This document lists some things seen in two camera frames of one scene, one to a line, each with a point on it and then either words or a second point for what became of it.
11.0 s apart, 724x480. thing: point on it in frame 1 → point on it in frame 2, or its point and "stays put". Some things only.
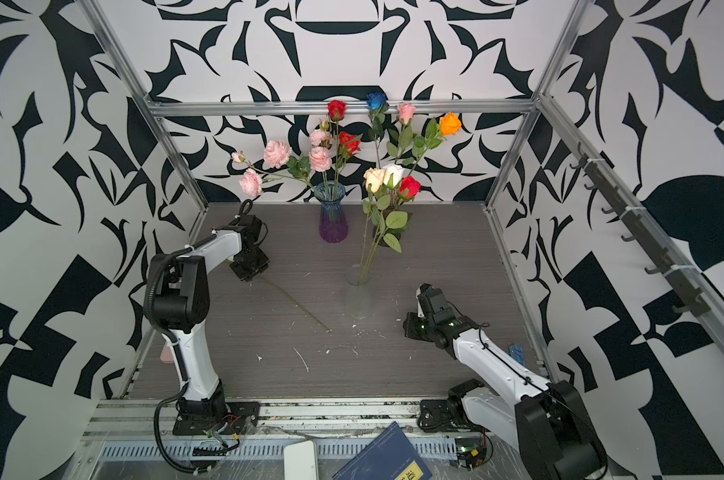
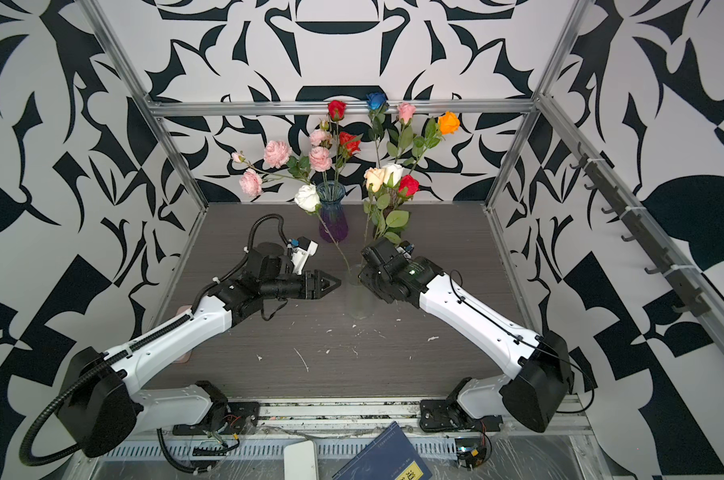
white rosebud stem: [393, 176] stays put
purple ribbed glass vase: [333, 223] stays put
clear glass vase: [361, 292] stays put
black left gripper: [248, 275] → [315, 290]
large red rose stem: [349, 145] stays put
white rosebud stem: [311, 316] → [308, 199]
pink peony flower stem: [320, 155] stays put
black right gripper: [410, 326] → [367, 277]
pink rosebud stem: [405, 113] stays put
